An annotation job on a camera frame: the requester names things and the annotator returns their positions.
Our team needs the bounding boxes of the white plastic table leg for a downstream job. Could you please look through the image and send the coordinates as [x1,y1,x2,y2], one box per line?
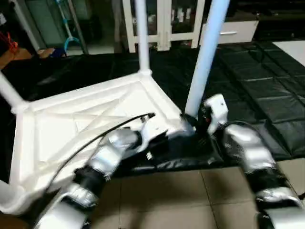
[0,72,27,113]
[0,181,20,207]
[183,0,231,120]
[134,0,152,77]

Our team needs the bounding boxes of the white plastic table top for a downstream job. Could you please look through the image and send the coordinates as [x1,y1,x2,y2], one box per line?
[0,70,196,215]

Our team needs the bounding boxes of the black work mat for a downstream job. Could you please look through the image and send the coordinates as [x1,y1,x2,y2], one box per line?
[0,41,305,178]

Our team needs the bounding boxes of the white drawer unit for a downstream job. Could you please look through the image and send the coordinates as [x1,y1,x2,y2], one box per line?
[200,20,260,45]

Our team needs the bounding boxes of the white glass-door cabinet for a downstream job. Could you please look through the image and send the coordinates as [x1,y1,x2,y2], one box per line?
[122,0,206,53]

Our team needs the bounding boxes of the white flat panel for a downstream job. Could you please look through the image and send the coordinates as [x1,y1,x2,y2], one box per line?
[273,40,305,65]

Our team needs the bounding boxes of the blue and yellow box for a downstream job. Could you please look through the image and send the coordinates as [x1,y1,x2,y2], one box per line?
[39,47,67,59]

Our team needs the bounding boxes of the brown wooden desk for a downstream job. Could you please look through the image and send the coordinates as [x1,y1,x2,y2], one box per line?
[0,48,33,70]

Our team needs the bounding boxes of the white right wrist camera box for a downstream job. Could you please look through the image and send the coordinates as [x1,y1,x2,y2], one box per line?
[203,94,229,136]

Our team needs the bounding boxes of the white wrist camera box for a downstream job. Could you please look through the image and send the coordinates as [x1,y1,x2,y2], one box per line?
[136,116,170,152]
[203,94,229,136]

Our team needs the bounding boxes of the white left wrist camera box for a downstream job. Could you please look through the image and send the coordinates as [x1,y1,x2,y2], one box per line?
[136,116,170,152]

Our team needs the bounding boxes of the teal long-handled dustpan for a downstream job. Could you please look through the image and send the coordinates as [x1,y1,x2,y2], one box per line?
[56,0,81,51]

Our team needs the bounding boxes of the red cables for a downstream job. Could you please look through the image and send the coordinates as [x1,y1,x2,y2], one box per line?
[0,31,20,54]

